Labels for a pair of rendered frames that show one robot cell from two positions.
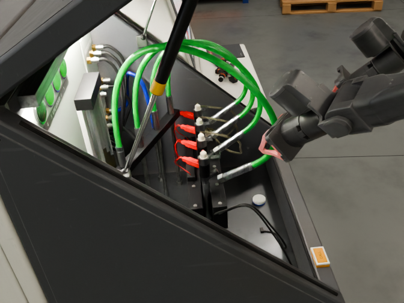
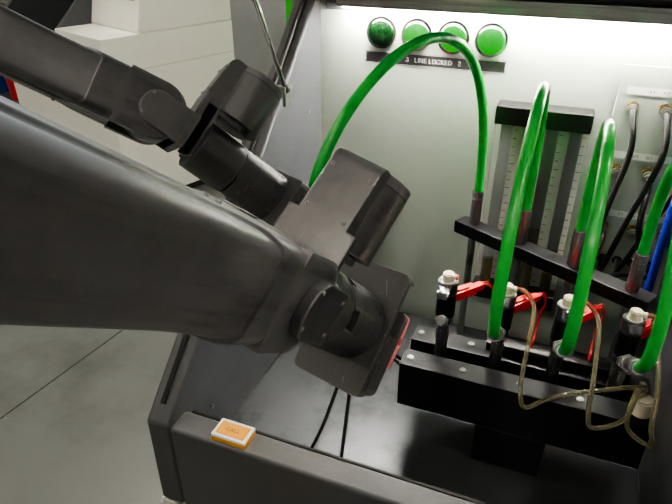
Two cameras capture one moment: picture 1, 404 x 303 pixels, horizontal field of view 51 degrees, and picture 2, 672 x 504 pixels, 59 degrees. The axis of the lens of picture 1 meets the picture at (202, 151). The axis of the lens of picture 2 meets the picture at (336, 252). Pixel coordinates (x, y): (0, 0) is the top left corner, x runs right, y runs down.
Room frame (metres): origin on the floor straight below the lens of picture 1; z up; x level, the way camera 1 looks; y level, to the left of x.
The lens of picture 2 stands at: (0.98, -0.71, 1.56)
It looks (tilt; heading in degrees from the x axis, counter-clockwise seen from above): 30 degrees down; 113
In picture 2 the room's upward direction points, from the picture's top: straight up
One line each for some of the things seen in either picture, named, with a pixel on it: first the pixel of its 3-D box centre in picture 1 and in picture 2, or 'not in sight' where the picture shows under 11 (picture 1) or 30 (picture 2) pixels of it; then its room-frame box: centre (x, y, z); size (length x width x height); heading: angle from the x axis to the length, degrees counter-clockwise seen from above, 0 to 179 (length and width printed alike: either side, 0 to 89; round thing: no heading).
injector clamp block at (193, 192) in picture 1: (204, 187); (514, 408); (0.97, 0.00, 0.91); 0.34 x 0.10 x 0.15; 1
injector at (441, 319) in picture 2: (210, 188); (440, 343); (0.85, -0.01, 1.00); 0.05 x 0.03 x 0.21; 91
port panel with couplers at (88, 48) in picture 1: (101, 86); (646, 172); (1.08, 0.27, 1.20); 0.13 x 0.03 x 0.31; 1
